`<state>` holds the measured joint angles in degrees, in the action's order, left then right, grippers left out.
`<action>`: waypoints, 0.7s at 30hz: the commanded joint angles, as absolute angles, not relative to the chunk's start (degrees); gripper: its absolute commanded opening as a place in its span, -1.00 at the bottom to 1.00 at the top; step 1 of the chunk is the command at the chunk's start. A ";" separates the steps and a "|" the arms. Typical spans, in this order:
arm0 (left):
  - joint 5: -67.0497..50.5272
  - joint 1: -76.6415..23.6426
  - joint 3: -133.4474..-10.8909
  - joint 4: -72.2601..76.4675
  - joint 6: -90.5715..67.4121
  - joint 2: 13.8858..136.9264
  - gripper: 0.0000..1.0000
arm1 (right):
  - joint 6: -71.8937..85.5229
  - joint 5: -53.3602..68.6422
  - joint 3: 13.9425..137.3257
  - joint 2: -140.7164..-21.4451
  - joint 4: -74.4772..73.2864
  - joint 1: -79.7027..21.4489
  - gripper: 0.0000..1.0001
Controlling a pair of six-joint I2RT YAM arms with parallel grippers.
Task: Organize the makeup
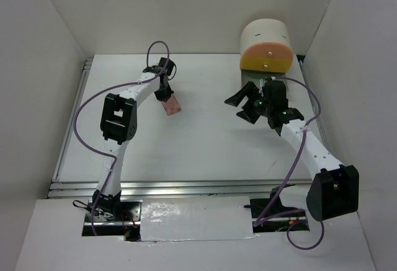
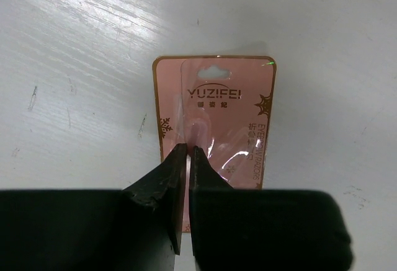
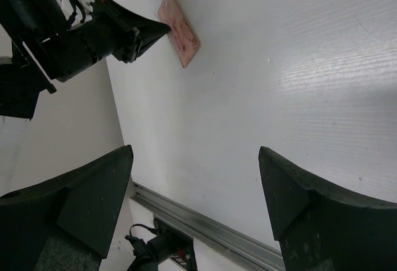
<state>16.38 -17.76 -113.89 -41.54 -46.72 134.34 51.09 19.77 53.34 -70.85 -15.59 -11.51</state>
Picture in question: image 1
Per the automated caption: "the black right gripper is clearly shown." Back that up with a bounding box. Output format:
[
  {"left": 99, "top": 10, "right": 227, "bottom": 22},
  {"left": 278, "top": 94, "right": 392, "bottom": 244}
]
[{"left": 225, "top": 81, "right": 272, "bottom": 124}]

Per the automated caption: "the pink makeup palette card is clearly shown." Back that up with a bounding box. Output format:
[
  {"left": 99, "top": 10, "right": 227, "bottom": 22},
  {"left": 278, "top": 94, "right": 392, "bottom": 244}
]
[{"left": 161, "top": 94, "right": 181, "bottom": 116}]

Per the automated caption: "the orange drawer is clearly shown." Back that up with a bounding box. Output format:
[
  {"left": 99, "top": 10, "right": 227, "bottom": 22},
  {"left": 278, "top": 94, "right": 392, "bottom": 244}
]
[{"left": 242, "top": 42, "right": 293, "bottom": 60}]

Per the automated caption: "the cream round drawer organizer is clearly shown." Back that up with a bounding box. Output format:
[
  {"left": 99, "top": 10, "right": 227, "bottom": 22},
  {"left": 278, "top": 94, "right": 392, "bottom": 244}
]
[{"left": 239, "top": 19, "right": 292, "bottom": 59}]

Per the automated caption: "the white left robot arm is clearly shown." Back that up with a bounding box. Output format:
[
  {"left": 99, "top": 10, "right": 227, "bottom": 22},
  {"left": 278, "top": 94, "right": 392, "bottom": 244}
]
[{"left": 92, "top": 57, "right": 181, "bottom": 221}]

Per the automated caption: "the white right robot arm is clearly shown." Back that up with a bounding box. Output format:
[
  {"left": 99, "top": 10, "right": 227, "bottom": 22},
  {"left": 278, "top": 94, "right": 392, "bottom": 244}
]
[{"left": 225, "top": 77, "right": 359, "bottom": 226}]

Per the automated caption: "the white foil covered panel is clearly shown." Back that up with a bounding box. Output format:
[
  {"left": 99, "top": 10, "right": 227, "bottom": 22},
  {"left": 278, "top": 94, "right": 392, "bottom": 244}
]
[{"left": 140, "top": 196, "right": 254, "bottom": 242}]

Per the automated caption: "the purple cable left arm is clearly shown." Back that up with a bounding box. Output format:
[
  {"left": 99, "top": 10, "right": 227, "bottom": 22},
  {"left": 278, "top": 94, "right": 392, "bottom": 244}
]
[{"left": 75, "top": 40, "right": 171, "bottom": 238}]

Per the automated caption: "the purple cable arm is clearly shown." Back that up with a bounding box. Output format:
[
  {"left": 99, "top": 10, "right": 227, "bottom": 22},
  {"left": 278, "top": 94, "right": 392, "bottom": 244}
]
[
  {"left": 252, "top": 77, "right": 326, "bottom": 249},
  {"left": 75, "top": 40, "right": 171, "bottom": 238}
]

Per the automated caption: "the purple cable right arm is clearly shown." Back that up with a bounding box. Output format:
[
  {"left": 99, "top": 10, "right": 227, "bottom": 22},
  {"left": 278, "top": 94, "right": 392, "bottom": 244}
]
[{"left": 252, "top": 77, "right": 326, "bottom": 249}]

